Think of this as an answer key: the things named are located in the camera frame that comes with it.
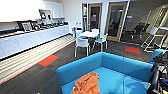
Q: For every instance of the white bin with blue lid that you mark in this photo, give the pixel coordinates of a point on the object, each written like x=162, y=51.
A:
x=74, y=30

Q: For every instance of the white bar stool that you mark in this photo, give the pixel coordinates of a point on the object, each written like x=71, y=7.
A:
x=151, y=33

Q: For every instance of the wooden framed glass door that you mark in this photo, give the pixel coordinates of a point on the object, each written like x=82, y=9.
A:
x=95, y=16
x=116, y=20

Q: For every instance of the white kitchen wall cabinets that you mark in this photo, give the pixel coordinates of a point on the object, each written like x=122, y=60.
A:
x=20, y=10

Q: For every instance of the white square table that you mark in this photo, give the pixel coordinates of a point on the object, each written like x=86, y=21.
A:
x=89, y=34

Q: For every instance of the blue sofa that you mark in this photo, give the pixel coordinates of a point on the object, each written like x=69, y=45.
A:
x=126, y=71

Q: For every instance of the white high table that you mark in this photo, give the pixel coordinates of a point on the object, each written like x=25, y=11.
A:
x=163, y=30

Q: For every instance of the white kitchen base cabinets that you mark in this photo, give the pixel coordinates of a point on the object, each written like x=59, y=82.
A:
x=30, y=41

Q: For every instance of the white chair with teal seat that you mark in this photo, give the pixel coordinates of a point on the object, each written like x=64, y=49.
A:
x=101, y=40

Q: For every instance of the white dining chair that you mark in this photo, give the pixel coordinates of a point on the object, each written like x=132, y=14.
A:
x=79, y=33
x=94, y=30
x=82, y=43

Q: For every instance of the orange hoodie with white print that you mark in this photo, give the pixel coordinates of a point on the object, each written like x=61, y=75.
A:
x=86, y=85

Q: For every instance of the black microwave oven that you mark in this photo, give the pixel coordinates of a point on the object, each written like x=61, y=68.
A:
x=26, y=26

